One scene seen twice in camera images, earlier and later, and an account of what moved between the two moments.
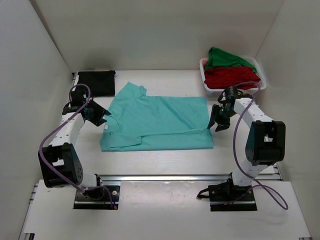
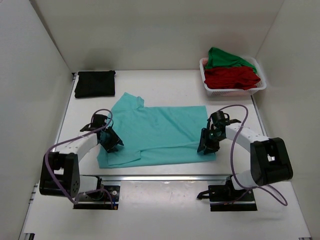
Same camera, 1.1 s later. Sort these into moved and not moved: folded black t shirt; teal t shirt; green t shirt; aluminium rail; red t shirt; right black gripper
Moved: teal t shirt; right black gripper
Not moved: red t shirt; aluminium rail; folded black t shirt; green t shirt
